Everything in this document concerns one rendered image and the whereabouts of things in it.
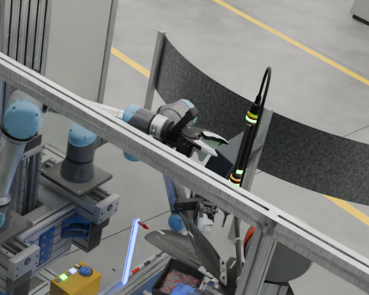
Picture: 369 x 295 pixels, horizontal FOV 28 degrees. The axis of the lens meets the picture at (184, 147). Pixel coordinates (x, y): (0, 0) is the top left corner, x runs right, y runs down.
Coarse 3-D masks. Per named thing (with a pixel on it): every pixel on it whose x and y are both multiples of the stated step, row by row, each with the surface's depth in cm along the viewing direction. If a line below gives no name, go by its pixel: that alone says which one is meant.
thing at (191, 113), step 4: (192, 108) 238; (196, 108) 239; (188, 112) 236; (192, 112) 236; (196, 112) 237; (184, 116) 238; (188, 116) 237; (192, 116) 236; (180, 120) 239; (184, 120) 238; (188, 120) 237; (192, 120) 239; (176, 124) 240; (180, 124) 239; (184, 124) 239; (172, 128) 242; (176, 128) 241; (180, 128) 240; (176, 132) 242
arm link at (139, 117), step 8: (128, 112) 245; (136, 112) 245; (144, 112) 245; (152, 112) 246; (128, 120) 246; (136, 120) 244; (144, 120) 244; (152, 120) 243; (136, 128) 246; (144, 128) 244
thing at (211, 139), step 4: (204, 132) 243; (208, 132) 243; (204, 136) 242; (208, 136) 242; (212, 136) 242; (216, 136) 242; (220, 136) 243; (204, 140) 244; (208, 140) 244; (212, 140) 244; (216, 140) 242; (220, 140) 242; (224, 140) 242; (208, 144) 245; (212, 144) 244; (216, 144) 244; (212, 148) 245
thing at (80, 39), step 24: (72, 0) 416; (96, 0) 434; (72, 24) 426; (96, 24) 444; (48, 48) 418; (72, 48) 436; (96, 48) 455; (48, 72) 428; (72, 72) 446; (96, 72) 467; (96, 96) 479
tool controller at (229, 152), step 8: (240, 136) 330; (224, 144) 321; (232, 144) 323; (240, 144) 326; (256, 144) 331; (216, 152) 317; (224, 152) 317; (232, 152) 319; (256, 152) 330; (208, 160) 321; (216, 160) 318; (224, 160) 315; (232, 160) 315; (208, 168) 322; (216, 168) 320; (224, 168) 317; (232, 168) 316; (224, 176) 318
